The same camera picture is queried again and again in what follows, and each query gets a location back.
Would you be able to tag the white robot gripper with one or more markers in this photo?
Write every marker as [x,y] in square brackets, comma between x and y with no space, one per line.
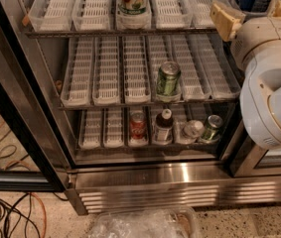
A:
[265,34]

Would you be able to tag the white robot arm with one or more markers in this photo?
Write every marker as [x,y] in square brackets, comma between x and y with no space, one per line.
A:
[260,95]

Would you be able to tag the green soda can middle shelf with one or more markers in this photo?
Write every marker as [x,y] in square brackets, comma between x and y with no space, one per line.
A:
[168,76]

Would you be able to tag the green soda can shelf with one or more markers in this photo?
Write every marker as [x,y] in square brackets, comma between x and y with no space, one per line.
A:
[212,127]
[168,76]

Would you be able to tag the green soda can bottom shelf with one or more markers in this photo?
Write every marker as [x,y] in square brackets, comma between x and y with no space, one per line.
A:
[212,127]

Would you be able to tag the stainless steel fridge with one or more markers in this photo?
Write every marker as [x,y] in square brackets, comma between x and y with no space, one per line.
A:
[228,175]

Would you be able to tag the red coca-cola can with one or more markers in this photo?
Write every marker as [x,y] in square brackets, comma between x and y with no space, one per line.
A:
[137,125]

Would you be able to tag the open glass fridge door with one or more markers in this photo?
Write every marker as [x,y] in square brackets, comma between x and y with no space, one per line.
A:
[30,102]

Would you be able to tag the dark drink bottle white cap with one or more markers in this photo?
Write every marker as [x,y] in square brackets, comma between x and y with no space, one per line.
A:
[163,124]

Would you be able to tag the clear plastic bin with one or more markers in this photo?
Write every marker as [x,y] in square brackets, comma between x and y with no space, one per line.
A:
[167,222]

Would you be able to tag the top wire shelf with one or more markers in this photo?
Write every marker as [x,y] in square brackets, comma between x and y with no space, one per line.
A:
[31,33]

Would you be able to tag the wire shelf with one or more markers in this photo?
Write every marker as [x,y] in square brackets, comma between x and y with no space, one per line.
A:
[31,33]
[169,147]
[145,104]

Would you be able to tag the middle wire shelf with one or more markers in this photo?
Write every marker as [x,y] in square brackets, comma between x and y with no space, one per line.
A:
[145,104]

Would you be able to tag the bottom wire shelf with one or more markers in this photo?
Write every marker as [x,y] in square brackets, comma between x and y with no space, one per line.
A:
[169,147]

